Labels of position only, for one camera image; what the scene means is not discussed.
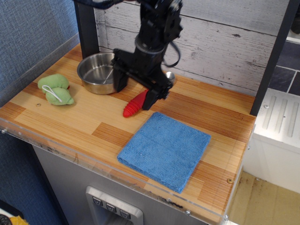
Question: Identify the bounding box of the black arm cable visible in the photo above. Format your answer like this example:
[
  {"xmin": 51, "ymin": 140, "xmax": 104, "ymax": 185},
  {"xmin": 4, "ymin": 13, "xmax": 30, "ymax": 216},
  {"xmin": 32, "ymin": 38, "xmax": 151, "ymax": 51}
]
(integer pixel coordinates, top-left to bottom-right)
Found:
[{"xmin": 72, "ymin": 0, "xmax": 181, "ymax": 68}]

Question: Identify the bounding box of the red handled metal spoon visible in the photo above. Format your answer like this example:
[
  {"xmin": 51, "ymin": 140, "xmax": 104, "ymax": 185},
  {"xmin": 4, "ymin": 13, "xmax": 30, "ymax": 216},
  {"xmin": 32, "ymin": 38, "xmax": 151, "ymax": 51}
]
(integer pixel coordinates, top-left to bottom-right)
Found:
[{"xmin": 123, "ymin": 71, "xmax": 175, "ymax": 118}]

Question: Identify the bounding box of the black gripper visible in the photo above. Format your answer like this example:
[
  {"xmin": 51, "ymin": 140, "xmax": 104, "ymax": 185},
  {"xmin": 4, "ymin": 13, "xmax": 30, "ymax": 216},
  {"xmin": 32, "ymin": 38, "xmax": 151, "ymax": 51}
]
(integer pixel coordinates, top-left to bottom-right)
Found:
[{"xmin": 112, "ymin": 48, "xmax": 173, "ymax": 110}]

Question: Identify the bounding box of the yellow and black object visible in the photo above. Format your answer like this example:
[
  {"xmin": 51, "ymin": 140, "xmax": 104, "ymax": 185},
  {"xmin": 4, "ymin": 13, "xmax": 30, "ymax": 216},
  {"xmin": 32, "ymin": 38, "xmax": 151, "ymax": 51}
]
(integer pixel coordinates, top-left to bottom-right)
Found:
[{"xmin": 0, "ymin": 209, "xmax": 29, "ymax": 225}]

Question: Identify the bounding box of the stainless steel pan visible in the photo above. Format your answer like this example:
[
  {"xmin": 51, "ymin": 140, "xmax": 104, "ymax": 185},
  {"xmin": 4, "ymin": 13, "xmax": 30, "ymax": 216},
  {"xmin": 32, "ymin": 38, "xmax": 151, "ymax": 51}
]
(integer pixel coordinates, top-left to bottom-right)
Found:
[{"xmin": 77, "ymin": 53, "xmax": 115, "ymax": 95}]

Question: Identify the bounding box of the clear acrylic edge guard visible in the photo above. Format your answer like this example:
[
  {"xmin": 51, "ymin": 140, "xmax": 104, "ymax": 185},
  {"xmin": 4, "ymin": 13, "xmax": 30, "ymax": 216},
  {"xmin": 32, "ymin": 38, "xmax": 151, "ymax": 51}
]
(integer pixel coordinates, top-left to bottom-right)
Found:
[{"xmin": 0, "ymin": 115, "xmax": 255, "ymax": 225}]

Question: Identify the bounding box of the black frame post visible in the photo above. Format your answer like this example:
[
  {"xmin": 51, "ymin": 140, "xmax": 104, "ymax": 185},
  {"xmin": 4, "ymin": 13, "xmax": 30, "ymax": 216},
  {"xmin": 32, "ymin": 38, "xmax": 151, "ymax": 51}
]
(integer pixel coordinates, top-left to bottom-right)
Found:
[
  {"xmin": 74, "ymin": 0, "xmax": 99, "ymax": 59},
  {"xmin": 250, "ymin": 0, "xmax": 300, "ymax": 116}
]

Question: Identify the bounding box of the silver dispenser button panel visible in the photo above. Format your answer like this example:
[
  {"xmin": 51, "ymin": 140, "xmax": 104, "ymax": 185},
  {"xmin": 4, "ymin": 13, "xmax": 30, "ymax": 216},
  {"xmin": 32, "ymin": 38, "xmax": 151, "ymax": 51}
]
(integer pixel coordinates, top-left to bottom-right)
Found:
[{"xmin": 86, "ymin": 186, "xmax": 144, "ymax": 225}]

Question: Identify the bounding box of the green plush toy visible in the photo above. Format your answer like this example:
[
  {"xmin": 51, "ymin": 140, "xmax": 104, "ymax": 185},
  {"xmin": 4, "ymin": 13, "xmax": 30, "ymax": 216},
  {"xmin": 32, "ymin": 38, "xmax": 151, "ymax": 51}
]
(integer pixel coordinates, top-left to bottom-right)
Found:
[{"xmin": 37, "ymin": 74, "xmax": 74, "ymax": 105}]

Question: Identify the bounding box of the blue folded cloth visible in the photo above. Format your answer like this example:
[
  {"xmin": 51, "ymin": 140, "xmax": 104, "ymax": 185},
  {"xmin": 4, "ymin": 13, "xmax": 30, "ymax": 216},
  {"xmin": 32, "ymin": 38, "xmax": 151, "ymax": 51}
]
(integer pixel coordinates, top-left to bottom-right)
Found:
[{"xmin": 117, "ymin": 112, "xmax": 211, "ymax": 193}]

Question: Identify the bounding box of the black right frame post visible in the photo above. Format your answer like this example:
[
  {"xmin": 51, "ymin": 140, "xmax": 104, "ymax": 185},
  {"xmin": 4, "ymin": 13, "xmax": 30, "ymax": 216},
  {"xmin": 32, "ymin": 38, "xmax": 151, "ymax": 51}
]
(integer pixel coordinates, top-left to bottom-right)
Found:
[{"xmin": 250, "ymin": 0, "xmax": 300, "ymax": 116}]

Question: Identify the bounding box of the white grooved cabinet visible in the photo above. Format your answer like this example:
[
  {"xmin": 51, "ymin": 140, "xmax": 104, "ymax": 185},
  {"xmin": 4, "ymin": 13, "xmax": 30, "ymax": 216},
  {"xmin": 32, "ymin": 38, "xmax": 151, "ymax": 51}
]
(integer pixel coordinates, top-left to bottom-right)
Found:
[{"xmin": 243, "ymin": 89, "xmax": 300, "ymax": 193}]

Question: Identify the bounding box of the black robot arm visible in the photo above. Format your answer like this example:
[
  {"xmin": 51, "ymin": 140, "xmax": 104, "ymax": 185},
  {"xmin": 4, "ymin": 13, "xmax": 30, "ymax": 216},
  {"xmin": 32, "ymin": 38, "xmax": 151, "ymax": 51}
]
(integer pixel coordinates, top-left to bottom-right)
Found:
[{"xmin": 112, "ymin": 0, "xmax": 183, "ymax": 110}]

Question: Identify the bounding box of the black left frame post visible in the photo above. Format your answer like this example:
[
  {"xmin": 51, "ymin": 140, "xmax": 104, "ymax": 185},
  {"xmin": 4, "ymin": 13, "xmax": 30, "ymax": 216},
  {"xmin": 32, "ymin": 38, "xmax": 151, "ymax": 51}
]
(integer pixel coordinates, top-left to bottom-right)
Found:
[{"xmin": 74, "ymin": 0, "xmax": 99, "ymax": 59}]

